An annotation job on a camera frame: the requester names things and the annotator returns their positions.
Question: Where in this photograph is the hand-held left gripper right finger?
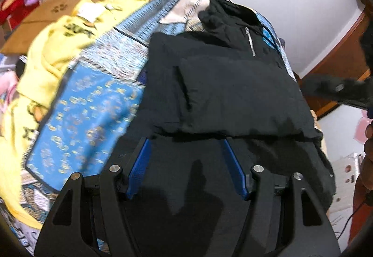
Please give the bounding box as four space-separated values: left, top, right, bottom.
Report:
222 138 341 257

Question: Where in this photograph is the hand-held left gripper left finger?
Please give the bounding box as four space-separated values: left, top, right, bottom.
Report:
33 137 152 257

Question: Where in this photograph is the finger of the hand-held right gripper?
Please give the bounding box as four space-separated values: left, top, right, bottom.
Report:
301 74 373 110

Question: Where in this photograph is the black zip hoodie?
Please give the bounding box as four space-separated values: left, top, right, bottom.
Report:
96 0 337 257

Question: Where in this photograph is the person's right forearm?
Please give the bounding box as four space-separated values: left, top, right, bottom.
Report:
353 155 373 207

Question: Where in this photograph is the person's right hand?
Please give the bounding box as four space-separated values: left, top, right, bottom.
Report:
363 122 373 155

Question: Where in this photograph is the blue patchwork blanket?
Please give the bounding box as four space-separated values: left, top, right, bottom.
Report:
0 0 298 257

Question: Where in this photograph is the yellow printed garment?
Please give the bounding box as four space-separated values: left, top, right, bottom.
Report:
0 0 150 230

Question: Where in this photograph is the brown cardboard box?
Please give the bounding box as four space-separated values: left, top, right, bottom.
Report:
0 0 117 55

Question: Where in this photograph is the wooden door frame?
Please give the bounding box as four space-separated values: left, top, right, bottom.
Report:
300 8 373 119

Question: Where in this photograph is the black cable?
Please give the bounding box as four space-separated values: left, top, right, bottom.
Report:
339 202 368 241

